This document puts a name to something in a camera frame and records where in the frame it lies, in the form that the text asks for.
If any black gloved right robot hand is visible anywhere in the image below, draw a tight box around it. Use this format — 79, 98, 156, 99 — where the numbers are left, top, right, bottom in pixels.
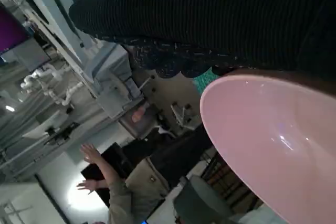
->
68, 0, 336, 79

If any pink bowl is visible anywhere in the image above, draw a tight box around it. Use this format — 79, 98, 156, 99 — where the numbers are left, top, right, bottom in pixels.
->
199, 68, 336, 224

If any green cutting mat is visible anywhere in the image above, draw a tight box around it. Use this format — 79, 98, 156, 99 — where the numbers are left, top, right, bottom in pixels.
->
193, 68, 220, 95

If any grey white wheeled chair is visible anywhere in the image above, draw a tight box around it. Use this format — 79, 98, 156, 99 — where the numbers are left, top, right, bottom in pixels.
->
169, 102, 200, 132

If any black display panel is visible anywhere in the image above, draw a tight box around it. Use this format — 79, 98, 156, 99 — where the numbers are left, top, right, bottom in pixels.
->
80, 142, 134, 208

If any standing person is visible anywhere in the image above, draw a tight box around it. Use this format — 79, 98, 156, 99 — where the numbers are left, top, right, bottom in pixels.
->
76, 129, 215, 224

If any purple monitor screen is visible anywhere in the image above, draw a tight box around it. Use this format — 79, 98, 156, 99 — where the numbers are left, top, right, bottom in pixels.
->
0, 5, 29, 54

